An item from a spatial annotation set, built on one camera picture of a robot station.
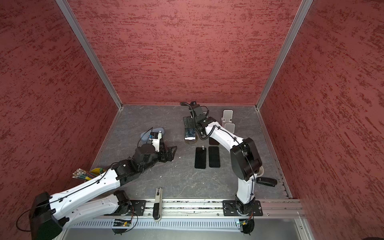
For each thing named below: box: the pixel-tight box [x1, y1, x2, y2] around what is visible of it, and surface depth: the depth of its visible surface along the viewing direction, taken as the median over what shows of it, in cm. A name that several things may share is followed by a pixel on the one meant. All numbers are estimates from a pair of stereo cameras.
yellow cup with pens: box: [72, 167, 107, 181], surface depth 72 cm
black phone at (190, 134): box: [184, 128, 196, 140], surface depth 97 cm
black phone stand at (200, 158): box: [194, 147, 207, 169], surface depth 97 cm
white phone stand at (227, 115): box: [221, 109, 233, 127], surface depth 105 cm
